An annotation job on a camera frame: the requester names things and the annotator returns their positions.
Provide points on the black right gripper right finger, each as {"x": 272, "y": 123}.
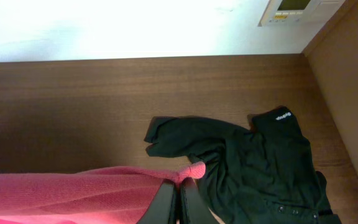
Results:
{"x": 193, "y": 208}

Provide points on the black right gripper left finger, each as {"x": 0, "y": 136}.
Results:
{"x": 162, "y": 209}

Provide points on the orange t-shirt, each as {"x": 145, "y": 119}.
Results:
{"x": 108, "y": 195}

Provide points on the black adidas jacket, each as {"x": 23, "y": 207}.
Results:
{"x": 264, "y": 174}

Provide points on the white wall control panel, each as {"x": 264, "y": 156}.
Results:
{"x": 294, "y": 12}

